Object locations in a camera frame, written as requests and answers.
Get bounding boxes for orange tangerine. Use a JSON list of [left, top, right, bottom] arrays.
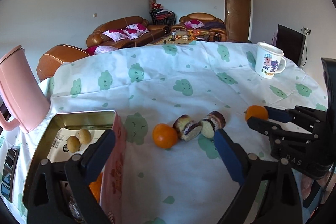
[[89, 172, 103, 203], [245, 105, 269, 122], [152, 123, 179, 149]]

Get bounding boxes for purple swirl cake roll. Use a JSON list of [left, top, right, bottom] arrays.
[[199, 111, 226, 139]]

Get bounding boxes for right hand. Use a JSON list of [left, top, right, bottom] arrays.
[[297, 166, 335, 214]]

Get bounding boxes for small brown kiwi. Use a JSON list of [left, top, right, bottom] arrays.
[[78, 128, 92, 144]]

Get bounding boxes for pink tin box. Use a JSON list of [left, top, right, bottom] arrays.
[[23, 110, 126, 223]]

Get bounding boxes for white cartoon mug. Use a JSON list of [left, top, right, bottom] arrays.
[[255, 42, 286, 79]]

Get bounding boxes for black television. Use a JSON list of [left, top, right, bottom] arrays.
[[275, 24, 306, 66]]

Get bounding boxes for pink electric kettle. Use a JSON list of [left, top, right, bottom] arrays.
[[0, 45, 50, 133]]

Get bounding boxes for cloud pattern tablecloth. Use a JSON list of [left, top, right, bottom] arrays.
[[1, 42, 327, 223]]

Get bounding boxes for brown sofa armrest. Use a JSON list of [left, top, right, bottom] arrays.
[[37, 44, 89, 81]]

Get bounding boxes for brown leather armchair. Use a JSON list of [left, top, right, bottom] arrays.
[[170, 12, 228, 42]]

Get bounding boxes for coffee table with items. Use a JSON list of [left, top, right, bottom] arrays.
[[149, 30, 210, 45]]

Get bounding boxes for brown wooden door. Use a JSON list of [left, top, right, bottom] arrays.
[[225, 0, 251, 42]]

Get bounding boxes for brown leather long sofa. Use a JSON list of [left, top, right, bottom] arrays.
[[86, 16, 170, 49]]

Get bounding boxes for stacked chairs in corner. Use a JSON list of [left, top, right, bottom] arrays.
[[149, 0, 176, 27]]

